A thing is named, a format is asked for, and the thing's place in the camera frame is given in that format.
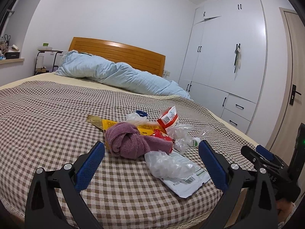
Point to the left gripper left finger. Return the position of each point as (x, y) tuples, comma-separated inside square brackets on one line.
[(43, 209)]

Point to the black metal bedside rack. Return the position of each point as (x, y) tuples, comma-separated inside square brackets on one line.
[(47, 61)]

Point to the purple towel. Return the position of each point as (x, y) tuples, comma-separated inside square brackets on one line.
[(125, 140)]

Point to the white green printed wrapper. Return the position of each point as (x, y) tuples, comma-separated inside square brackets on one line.
[(187, 186)]

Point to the wooden door with black handle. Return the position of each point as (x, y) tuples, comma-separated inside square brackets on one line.
[(282, 140)]

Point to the brown checkered bed cover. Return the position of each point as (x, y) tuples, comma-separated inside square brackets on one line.
[(47, 124)]

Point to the white built-in wardrobe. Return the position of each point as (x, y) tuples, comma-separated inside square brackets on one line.
[(208, 70)]

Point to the yellow snack packet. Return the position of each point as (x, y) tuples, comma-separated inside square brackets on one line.
[(144, 129)]

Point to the small white green bottle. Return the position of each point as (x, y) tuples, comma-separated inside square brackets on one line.
[(196, 141)]

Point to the window sill with clutter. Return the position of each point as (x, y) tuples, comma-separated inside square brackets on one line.
[(9, 54)]

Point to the blue bottle cap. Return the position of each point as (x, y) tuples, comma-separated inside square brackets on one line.
[(141, 113)]

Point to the red white snack bag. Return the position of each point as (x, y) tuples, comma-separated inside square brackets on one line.
[(168, 118)]

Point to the items hanging on wardrobe handle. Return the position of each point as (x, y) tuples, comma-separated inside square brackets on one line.
[(237, 61)]

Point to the person's right hand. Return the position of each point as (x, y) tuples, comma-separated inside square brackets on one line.
[(284, 209)]

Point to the wall power socket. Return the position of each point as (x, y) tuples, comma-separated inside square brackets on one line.
[(166, 73)]

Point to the thin clear plastic bag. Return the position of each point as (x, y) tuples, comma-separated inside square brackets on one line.
[(135, 119)]

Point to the light blue duvet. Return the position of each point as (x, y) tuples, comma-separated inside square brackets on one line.
[(121, 75)]

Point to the gold foil wrapper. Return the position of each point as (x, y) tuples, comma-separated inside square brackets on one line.
[(95, 120)]

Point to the red snack wrapper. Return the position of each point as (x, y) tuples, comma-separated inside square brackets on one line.
[(161, 135)]

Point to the clear plastic film wad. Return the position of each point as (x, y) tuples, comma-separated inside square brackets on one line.
[(182, 138)]

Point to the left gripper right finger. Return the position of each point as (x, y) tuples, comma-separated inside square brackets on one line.
[(247, 199)]

